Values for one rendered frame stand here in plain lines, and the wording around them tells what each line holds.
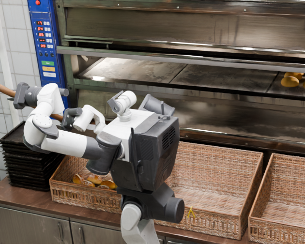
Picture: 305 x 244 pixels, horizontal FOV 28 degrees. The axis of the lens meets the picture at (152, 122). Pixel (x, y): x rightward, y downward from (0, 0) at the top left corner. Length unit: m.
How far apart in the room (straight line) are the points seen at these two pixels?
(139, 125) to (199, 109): 0.99
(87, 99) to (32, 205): 0.74
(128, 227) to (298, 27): 1.31
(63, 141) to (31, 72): 1.61
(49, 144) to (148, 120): 0.47
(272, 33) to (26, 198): 1.74
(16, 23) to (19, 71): 0.32
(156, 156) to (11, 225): 1.60
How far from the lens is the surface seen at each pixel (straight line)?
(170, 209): 2.71
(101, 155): 2.44
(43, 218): 3.70
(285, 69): 3.10
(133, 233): 2.84
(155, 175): 2.57
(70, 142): 2.39
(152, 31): 3.42
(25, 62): 3.95
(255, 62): 3.13
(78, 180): 3.76
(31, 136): 2.40
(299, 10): 3.15
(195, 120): 3.53
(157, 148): 2.49
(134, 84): 3.60
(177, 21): 3.37
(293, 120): 3.38
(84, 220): 3.52
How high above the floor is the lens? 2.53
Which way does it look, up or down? 26 degrees down
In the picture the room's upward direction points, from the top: 5 degrees counter-clockwise
